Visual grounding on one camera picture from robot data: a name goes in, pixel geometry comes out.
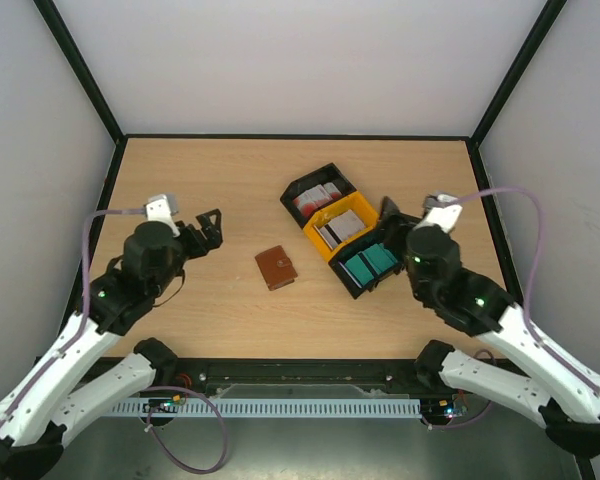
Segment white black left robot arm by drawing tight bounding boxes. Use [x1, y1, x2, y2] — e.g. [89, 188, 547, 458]
[0, 208, 222, 479]

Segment light blue slotted cable duct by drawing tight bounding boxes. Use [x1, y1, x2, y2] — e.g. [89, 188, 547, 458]
[104, 398, 421, 419]

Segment brown leather card holder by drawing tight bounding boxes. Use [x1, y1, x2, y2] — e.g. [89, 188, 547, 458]
[255, 245, 298, 291]

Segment teal card stack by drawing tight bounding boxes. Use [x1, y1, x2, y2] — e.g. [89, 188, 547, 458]
[342, 244, 399, 287]

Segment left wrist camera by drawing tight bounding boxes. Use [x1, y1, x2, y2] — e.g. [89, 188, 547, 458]
[144, 193, 180, 237]

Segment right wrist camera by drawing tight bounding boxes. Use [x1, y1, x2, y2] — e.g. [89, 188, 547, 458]
[419, 193, 463, 234]

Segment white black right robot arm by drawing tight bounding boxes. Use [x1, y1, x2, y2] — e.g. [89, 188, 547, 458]
[378, 194, 600, 459]

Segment red white card stack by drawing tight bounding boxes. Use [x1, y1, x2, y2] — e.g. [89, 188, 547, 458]
[293, 182, 342, 218]

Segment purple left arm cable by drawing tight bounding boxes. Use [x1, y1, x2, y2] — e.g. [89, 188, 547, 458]
[0, 208, 229, 472]

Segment black tray compartment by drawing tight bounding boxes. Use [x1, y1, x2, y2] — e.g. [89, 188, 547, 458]
[280, 163, 355, 227]
[328, 230, 404, 299]

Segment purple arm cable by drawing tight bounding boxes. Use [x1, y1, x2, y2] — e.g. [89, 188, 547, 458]
[422, 186, 600, 432]
[0, 208, 229, 472]

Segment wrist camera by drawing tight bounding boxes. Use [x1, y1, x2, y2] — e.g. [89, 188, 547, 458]
[144, 193, 180, 237]
[419, 193, 463, 234]

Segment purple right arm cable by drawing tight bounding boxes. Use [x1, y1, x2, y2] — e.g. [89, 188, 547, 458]
[422, 186, 600, 432]

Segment black left tray compartment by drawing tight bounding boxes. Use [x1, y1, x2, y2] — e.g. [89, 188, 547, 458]
[280, 163, 355, 227]

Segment black metal cage frame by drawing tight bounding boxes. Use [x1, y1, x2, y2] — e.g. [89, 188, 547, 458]
[0, 0, 597, 480]

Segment black right tray compartment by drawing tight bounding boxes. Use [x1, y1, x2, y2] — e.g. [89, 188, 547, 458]
[328, 230, 404, 299]

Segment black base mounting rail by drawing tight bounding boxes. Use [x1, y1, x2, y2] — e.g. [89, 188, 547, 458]
[152, 358, 456, 397]

